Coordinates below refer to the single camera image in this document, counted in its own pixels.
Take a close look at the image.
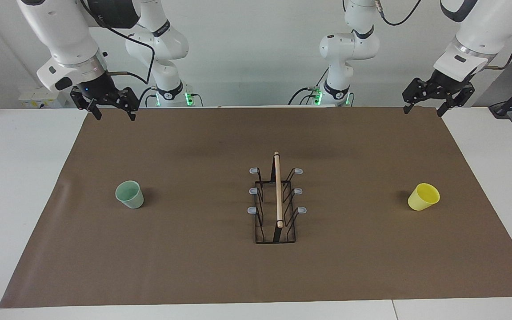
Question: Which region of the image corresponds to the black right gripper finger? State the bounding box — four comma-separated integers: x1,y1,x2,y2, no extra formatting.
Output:
70,88,103,121
114,88,140,121

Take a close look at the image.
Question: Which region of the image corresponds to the black wire cup rack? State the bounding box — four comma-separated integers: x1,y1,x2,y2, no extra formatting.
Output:
247,152,308,244

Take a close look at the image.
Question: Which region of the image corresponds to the pale green plastic cup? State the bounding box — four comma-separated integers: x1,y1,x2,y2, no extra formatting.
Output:
115,180,145,209

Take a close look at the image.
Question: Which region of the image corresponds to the yellow plastic cup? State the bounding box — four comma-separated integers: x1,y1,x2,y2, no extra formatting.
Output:
408,183,441,211

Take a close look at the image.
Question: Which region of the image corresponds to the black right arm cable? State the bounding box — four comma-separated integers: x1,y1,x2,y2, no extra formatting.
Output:
80,0,156,86

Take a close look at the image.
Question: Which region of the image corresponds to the black right base cable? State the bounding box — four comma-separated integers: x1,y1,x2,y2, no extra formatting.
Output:
138,86,158,107

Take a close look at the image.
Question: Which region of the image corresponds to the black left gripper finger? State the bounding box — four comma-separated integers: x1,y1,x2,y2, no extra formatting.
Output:
436,84,476,117
402,78,436,115

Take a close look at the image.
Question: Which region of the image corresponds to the brown table mat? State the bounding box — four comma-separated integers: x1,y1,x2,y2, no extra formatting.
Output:
0,106,512,308

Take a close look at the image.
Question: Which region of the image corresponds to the black base cable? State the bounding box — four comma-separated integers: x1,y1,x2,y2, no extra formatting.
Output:
138,86,158,107
288,67,330,106

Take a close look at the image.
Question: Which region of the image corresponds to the white power strip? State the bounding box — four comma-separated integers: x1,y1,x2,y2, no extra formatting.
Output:
18,87,68,108

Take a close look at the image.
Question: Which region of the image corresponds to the black left base cable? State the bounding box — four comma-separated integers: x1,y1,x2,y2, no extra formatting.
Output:
288,67,330,106

